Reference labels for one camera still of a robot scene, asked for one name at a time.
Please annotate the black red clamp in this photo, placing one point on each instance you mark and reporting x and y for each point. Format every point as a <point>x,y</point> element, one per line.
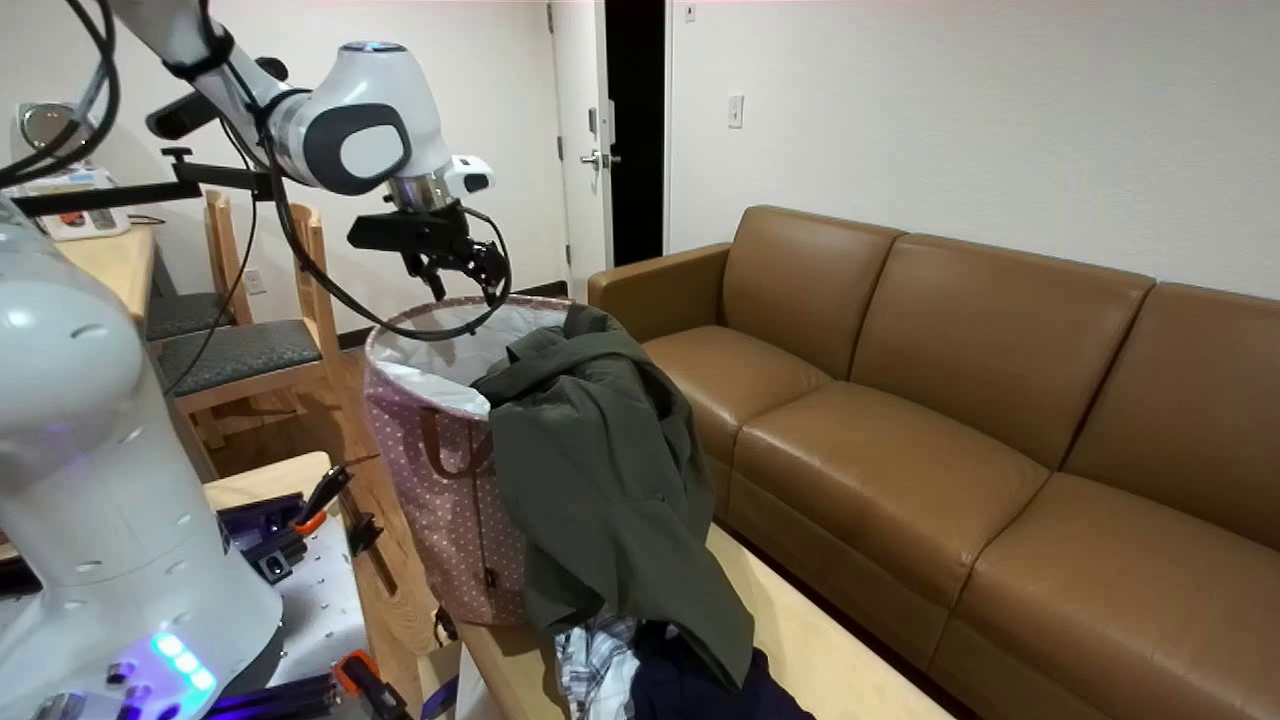
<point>331,488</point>

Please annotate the navy blue cloth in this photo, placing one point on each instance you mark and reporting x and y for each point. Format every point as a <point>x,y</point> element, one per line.
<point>678,685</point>

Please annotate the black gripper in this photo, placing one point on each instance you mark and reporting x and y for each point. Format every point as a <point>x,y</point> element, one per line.
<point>434,241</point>

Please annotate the round mirror on stand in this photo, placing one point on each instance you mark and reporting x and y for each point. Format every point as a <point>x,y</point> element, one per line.
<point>59,136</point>

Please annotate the white plaid cloth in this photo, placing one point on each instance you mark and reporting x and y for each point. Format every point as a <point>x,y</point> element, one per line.
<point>593,669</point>

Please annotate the pink patterned laundry bag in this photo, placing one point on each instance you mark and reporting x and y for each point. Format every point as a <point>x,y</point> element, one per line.
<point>434,437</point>

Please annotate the white light switch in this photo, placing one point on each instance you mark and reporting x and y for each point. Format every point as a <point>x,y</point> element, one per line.
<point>735,114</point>

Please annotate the white door with handle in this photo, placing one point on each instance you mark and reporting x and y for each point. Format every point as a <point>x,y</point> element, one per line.
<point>585,135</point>

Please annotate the brown leather sofa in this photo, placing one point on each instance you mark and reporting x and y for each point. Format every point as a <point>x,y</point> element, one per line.
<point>1045,487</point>

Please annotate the wooden chair grey cushion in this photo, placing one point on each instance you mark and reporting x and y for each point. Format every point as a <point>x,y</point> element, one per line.
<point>240,363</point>

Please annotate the dark green cloth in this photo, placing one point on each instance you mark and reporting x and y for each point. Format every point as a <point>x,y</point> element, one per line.
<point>603,473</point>

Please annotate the black camera on boom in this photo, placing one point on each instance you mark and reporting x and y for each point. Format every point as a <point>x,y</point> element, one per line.
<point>175,120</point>

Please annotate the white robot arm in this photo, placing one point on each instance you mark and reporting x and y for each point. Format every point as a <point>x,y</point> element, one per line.
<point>146,610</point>

